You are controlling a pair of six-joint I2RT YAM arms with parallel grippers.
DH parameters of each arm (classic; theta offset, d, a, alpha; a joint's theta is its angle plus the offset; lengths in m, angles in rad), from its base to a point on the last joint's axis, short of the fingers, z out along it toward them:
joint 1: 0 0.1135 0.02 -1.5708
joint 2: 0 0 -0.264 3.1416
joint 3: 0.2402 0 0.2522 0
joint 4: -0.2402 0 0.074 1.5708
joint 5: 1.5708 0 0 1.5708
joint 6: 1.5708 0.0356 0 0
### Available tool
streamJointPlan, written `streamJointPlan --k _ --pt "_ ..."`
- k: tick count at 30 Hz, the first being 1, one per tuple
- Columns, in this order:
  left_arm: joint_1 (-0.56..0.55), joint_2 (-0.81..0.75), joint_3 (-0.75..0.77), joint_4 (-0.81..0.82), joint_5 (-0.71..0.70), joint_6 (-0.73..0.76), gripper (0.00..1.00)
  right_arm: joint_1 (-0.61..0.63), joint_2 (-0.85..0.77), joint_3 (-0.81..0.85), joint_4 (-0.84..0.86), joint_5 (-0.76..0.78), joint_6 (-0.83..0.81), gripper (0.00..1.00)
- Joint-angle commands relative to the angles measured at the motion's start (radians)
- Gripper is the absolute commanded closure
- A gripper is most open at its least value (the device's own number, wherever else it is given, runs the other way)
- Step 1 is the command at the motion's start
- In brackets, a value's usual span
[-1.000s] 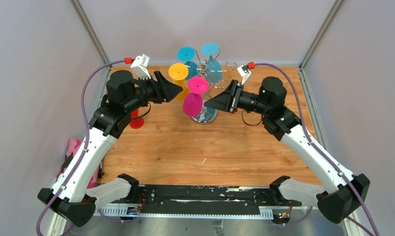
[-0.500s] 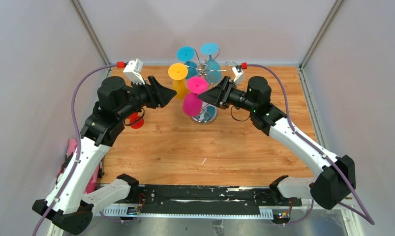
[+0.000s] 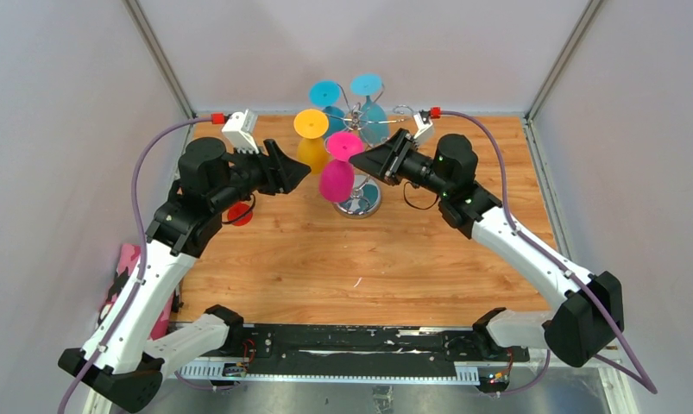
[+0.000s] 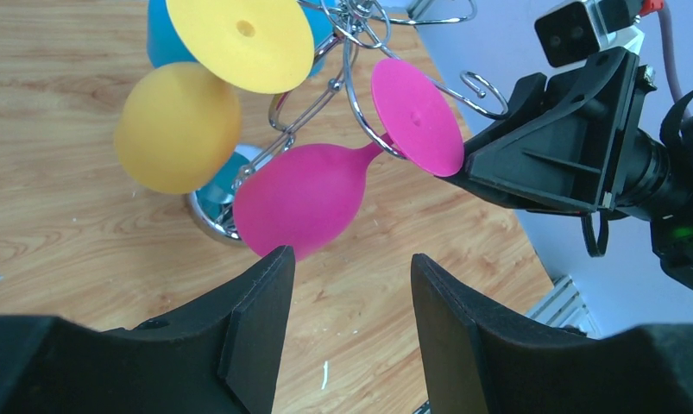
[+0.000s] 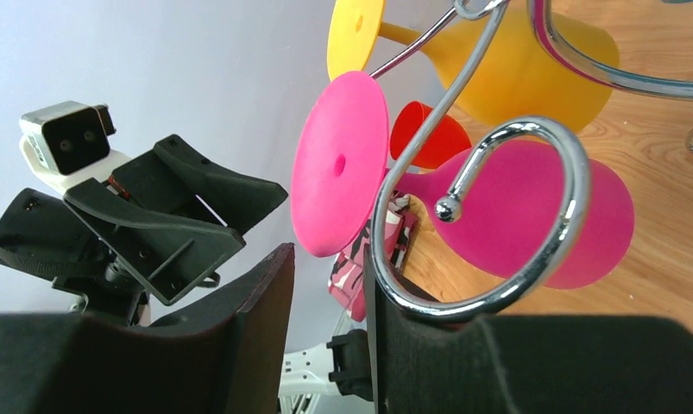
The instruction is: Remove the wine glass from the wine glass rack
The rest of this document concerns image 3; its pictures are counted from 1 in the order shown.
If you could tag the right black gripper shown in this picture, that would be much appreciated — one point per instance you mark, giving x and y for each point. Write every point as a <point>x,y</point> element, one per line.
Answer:
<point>387,158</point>

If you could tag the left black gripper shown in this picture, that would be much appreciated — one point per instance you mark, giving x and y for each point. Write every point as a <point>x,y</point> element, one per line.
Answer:
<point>280,172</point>

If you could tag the pink wine glass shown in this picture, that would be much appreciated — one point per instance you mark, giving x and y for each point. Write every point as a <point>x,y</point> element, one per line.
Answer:
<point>338,176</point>

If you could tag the red wine glass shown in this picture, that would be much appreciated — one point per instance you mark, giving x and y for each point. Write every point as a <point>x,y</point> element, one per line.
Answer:
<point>239,214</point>

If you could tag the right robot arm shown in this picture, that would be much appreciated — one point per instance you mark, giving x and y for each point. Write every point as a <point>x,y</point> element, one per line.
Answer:
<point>586,310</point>

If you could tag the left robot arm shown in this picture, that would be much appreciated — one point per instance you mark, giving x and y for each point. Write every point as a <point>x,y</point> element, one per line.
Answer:
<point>121,361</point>

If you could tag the chrome wine glass rack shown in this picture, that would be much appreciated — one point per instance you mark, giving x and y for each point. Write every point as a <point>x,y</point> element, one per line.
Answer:
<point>366,197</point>

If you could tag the right blue wine glass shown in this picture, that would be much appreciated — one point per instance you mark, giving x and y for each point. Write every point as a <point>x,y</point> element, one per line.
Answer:
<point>371,117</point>

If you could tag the blue wine glass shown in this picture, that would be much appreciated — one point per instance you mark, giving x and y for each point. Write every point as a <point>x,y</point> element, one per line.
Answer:
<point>325,94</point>
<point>371,117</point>

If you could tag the yellow wine glass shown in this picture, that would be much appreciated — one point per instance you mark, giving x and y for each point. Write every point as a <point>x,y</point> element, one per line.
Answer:
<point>311,125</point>

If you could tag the left blue wine glass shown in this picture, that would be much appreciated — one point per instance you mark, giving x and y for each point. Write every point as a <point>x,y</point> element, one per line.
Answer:
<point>325,94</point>

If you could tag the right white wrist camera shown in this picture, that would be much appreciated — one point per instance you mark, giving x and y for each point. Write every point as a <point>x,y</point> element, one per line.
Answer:
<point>425,127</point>

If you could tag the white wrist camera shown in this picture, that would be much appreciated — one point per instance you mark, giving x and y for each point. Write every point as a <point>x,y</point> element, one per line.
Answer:
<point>425,127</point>
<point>238,131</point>

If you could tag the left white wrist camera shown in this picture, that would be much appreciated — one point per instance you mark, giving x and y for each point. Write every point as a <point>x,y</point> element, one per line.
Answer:
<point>238,131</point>

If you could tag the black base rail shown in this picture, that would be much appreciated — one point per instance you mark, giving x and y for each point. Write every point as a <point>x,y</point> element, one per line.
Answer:
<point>364,355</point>

